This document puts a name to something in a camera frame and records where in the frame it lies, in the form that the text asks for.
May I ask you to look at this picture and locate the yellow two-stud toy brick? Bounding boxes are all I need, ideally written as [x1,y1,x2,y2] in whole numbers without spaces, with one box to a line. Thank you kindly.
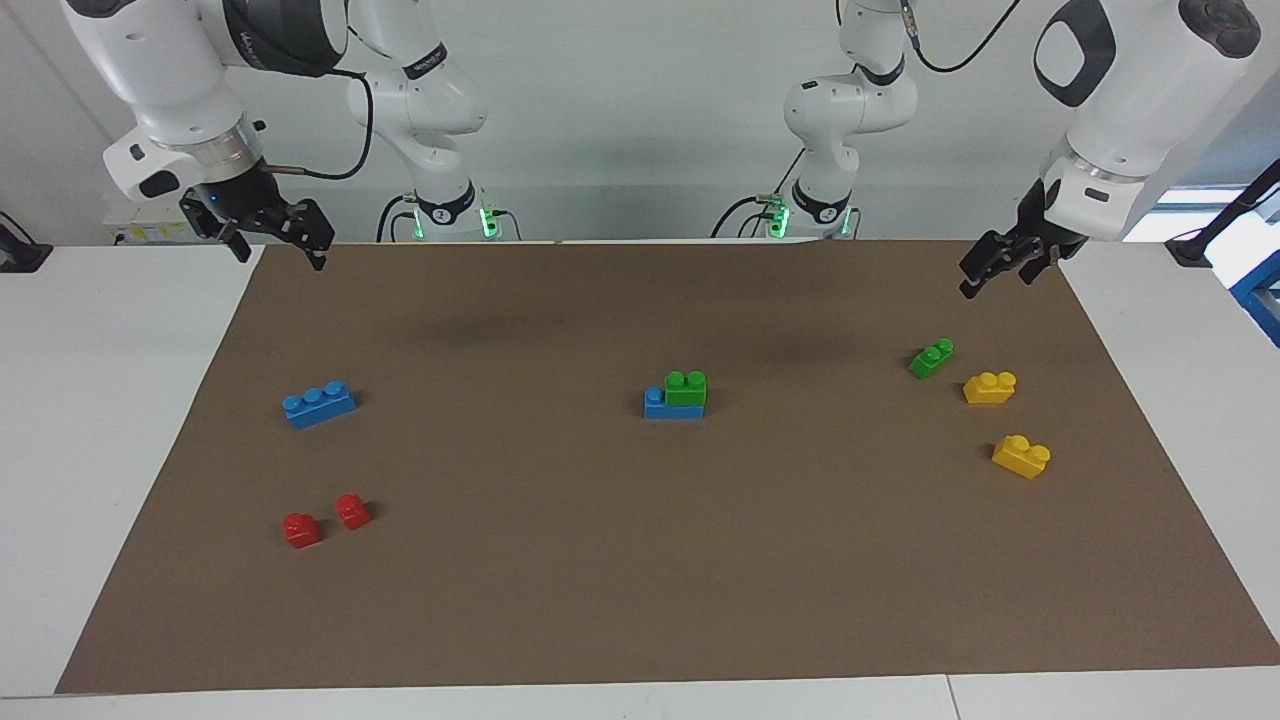
[991,433,1053,481]
[963,371,1018,405]

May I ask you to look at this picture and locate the black base cable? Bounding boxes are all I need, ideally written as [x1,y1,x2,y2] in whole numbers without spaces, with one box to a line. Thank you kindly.
[376,194,417,244]
[710,194,791,240]

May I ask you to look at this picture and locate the blue metal frame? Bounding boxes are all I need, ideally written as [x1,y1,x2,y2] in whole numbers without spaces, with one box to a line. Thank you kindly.
[1228,215,1280,349]

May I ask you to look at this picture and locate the black table clamp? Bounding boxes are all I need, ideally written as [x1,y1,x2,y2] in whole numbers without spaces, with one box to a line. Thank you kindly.
[0,213,53,273]

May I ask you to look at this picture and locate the black right base cable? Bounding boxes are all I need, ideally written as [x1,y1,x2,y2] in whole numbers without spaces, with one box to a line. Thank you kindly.
[376,194,417,244]

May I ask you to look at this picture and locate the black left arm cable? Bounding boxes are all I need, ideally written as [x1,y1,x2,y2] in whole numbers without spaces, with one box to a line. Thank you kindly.
[905,0,1021,75]

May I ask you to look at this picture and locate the black left base cable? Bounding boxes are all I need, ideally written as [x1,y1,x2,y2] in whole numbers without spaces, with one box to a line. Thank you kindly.
[710,194,791,240]

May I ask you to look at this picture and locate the blue three-stud toy brick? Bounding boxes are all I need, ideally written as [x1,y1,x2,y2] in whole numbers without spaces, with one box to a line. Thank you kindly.
[282,380,358,431]
[643,385,707,421]

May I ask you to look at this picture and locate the brown paper table mat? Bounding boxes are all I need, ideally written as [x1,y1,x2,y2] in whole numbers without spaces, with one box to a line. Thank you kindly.
[55,238,1280,696]

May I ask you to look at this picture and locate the white power box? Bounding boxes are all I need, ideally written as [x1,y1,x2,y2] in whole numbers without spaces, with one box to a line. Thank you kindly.
[103,198,216,246]

